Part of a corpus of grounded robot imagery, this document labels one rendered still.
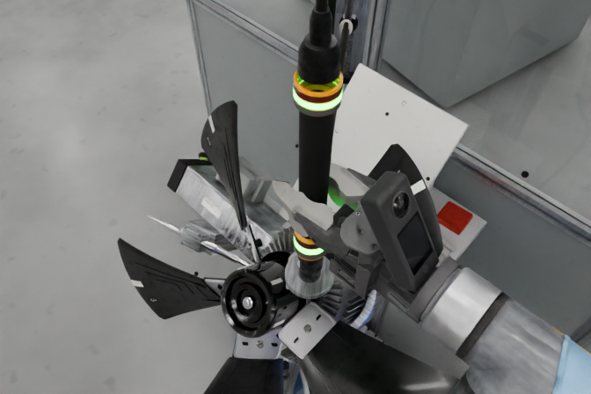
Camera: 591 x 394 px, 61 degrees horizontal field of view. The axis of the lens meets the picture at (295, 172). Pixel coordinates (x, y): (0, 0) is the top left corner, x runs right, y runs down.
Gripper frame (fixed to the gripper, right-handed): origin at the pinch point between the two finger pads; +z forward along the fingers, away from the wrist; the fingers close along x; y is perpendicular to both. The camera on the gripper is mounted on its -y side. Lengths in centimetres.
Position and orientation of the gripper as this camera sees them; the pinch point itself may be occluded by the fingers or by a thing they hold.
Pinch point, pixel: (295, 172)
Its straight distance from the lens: 57.1
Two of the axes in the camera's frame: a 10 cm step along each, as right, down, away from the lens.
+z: -7.2, -5.4, 4.4
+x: 6.9, -5.6, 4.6
